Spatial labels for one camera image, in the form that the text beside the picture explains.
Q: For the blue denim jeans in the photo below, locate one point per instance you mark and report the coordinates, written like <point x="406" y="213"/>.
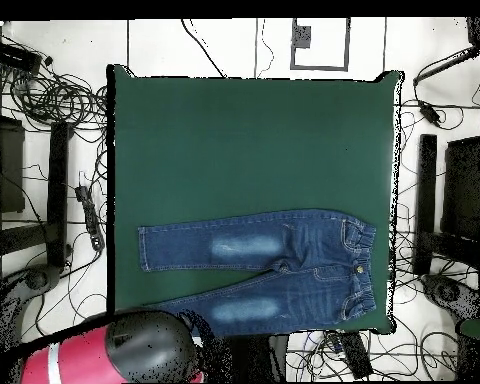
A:
<point x="244" y="248"/>

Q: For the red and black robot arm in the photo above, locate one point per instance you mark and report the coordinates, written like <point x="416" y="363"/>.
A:
<point x="104" y="356"/>

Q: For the dark green table cloth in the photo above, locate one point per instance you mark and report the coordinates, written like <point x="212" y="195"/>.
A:
<point x="264" y="140"/>

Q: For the black power strip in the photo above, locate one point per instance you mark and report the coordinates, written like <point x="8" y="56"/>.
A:
<point x="356" y="354"/>
<point x="90" y="216"/>

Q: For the narrow black panel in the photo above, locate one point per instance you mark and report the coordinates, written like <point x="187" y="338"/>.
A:
<point x="58" y="192"/>
<point x="426" y="200"/>

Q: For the black stand base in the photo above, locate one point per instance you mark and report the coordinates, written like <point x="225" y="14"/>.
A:
<point x="38" y="278"/>
<point x="452" y="294"/>

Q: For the black power adapter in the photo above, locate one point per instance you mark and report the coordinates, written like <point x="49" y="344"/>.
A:
<point x="430" y="112"/>

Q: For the wide black panel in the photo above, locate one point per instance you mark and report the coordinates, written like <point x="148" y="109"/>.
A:
<point x="464" y="188"/>
<point x="10" y="168"/>

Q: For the black bar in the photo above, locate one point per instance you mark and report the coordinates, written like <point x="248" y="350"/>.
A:
<point x="444" y="66"/>

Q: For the black electronics box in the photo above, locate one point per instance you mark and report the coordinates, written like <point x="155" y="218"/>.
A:
<point x="14" y="56"/>

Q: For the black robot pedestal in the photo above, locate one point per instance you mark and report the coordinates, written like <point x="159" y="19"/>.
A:
<point x="256" y="356"/>

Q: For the grey square frame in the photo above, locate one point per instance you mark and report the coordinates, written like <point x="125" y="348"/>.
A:
<point x="294" y="60"/>

